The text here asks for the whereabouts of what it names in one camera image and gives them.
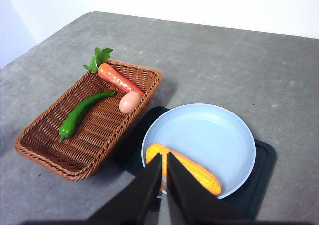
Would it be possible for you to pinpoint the yellow corn cob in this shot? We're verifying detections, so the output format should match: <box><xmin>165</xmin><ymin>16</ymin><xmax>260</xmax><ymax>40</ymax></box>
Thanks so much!
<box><xmin>145</xmin><ymin>143</ymin><xmax>222</xmax><ymax>196</ymax></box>

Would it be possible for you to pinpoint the black rectangular tray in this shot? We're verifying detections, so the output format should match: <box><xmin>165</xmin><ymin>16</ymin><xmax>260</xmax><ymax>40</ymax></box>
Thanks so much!
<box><xmin>115</xmin><ymin>106</ymin><xmax>277</xmax><ymax>220</ymax></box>

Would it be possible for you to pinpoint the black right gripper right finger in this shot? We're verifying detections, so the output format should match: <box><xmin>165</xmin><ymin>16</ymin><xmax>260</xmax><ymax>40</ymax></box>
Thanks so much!
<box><xmin>166</xmin><ymin>151</ymin><xmax>247</xmax><ymax>225</ymax></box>

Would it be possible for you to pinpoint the brown wicker basket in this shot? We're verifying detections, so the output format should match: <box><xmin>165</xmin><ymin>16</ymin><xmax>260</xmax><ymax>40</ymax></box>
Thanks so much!
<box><xmin>14</xmin><ymin>59</ymin><xmax>163</xmax><ymax>182</ymax></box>

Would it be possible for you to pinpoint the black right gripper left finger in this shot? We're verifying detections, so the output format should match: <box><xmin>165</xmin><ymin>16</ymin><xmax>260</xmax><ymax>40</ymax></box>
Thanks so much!
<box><xmin>87</xmin><ymin>152</ymin><xmax>163</xmax><ymax>222</ymax></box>

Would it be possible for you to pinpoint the pale brown egg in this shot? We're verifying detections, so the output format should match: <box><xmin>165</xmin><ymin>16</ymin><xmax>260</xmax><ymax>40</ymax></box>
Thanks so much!
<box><xmin>119</xmin><ymin>91</ymin><xmax>143</xmax><ymax>115</ymax></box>

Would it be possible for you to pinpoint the green chili pepper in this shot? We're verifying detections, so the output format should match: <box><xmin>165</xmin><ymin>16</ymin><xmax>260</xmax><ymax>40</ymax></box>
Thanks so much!
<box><xmin>59</xmin><ymin>90</ymin><xmax>117</xmax><ymax>144</ymax></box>

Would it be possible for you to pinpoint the orange carrot with green leaves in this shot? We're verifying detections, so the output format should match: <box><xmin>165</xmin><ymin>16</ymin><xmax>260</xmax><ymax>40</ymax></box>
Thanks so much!
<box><xmin>83</xmin><ymin>47</ymin><xmax>146</xmax><ymax>97</ymax></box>

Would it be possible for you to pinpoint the blue round plate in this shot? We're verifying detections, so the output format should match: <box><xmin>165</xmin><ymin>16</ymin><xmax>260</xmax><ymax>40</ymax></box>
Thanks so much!
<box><xmin>141</xmin><ymin>103</ymin><xmax>257</xmax><ymax>200</ymax></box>

